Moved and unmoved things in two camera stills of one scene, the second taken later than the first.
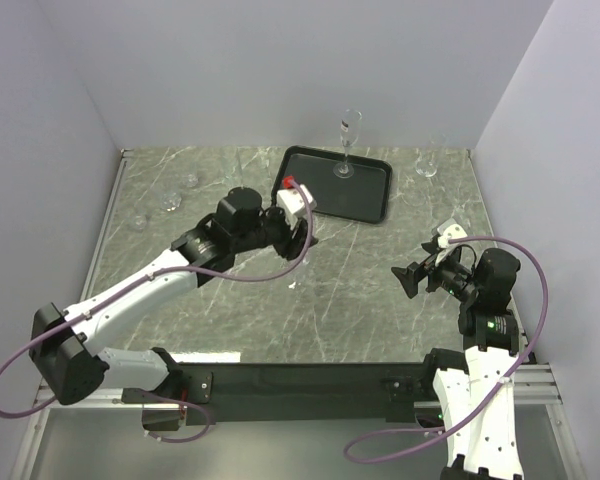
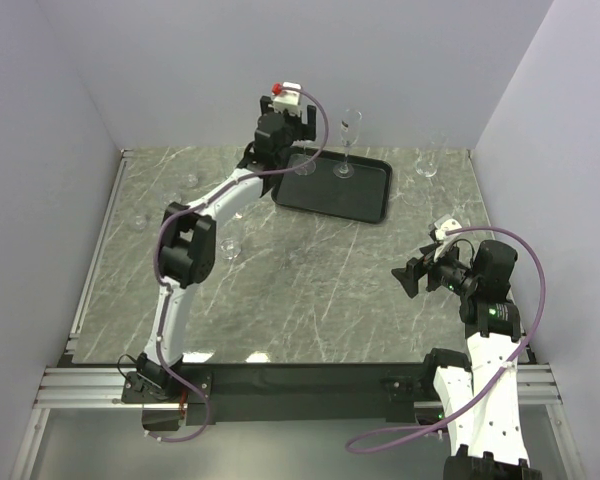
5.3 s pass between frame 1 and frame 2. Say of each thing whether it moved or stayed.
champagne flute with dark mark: stayed
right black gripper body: stayed
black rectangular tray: stayed
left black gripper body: moved
